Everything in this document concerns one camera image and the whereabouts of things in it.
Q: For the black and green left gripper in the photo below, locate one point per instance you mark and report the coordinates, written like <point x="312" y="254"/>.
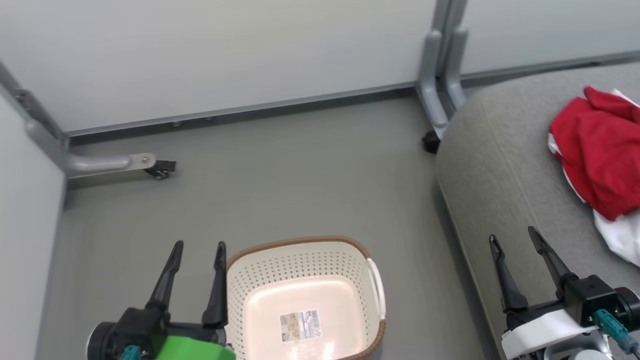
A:
<point x="165" y="340"/>

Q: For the paper label sticker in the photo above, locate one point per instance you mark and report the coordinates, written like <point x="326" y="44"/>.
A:
<point x="300" y="326"/>

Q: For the black caster wheel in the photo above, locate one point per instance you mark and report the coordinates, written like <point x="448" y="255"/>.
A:
<point x="430" y="142"/>
<point x="161" y="170"/>

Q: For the light grey fabric sofa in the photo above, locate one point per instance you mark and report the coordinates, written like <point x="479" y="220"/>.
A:
<point x="525" y="190"/>

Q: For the grey partition support leg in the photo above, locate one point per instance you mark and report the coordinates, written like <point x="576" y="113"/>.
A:
<point x="431" y="85"/>
<point x="454" y="70"/>

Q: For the cream perforated laundry basket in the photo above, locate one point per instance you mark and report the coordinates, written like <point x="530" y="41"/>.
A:
<point x="305" y="300"/>

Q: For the grey partition foot with bracket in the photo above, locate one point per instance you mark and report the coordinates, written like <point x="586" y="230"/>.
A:
<point x="95" y="162"/>

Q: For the red and white garment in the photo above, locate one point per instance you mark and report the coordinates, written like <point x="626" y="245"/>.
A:
<point x="600" y="150"/>

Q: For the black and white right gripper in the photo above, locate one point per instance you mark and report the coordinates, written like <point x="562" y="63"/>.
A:
<point x="585" y="300"/>

